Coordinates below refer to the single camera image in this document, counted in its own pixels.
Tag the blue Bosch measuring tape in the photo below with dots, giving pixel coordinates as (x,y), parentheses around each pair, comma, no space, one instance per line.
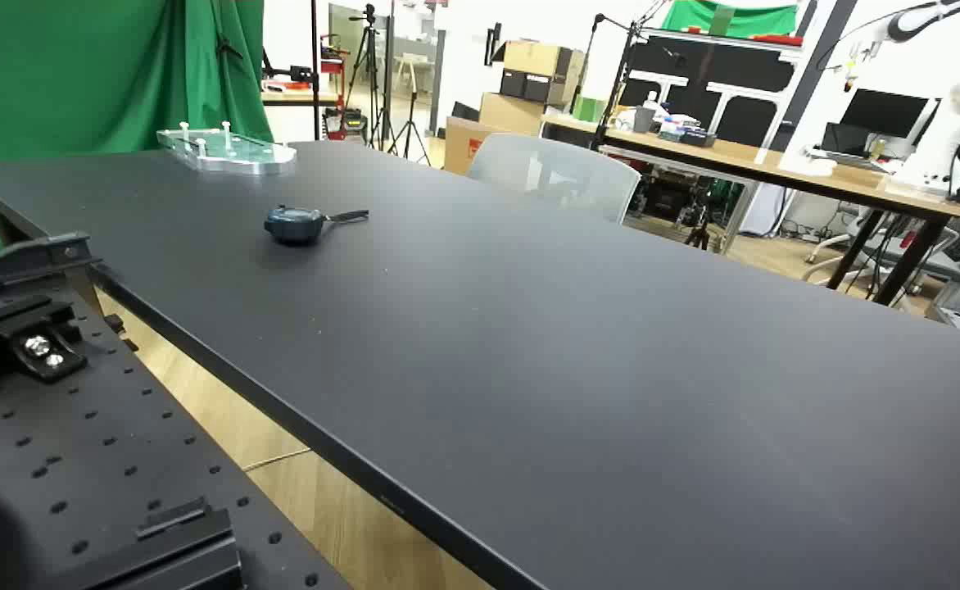
(297,225)

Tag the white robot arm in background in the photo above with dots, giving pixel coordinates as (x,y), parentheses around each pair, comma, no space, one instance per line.
(954,132)

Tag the grey plastic chair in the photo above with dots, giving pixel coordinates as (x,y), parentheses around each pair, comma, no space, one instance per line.
(562,175)

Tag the brown cardboard box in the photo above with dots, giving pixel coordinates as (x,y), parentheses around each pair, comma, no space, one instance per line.
(467,145)

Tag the light metal tripod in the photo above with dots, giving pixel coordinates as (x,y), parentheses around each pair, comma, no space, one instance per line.
(406,118)

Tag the stacked cardboard boxes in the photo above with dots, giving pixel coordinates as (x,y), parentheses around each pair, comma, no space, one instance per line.
(538,77)

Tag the clear acrylic plate with standoffs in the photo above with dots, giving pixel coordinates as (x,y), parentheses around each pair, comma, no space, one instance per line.
(233,151)

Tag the long wooden work desk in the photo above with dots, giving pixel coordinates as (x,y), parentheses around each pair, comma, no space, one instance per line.
(785,168)

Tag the green cloth on panel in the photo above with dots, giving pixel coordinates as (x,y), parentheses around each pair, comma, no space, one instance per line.
(736,16)

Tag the black perforated mounting board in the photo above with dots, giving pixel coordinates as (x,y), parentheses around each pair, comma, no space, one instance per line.
(88,460)

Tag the black computer monitor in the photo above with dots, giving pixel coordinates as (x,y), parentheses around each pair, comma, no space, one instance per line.
(880,115)

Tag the green fabric backdrop curtain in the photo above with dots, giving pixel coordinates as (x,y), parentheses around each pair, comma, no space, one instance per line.
(72,77)

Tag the black camera tripod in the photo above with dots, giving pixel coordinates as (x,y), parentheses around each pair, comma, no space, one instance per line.
(369,68)

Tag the black wall panel with cutouts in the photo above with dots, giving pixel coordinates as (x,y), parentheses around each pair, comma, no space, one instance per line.
(708,77)

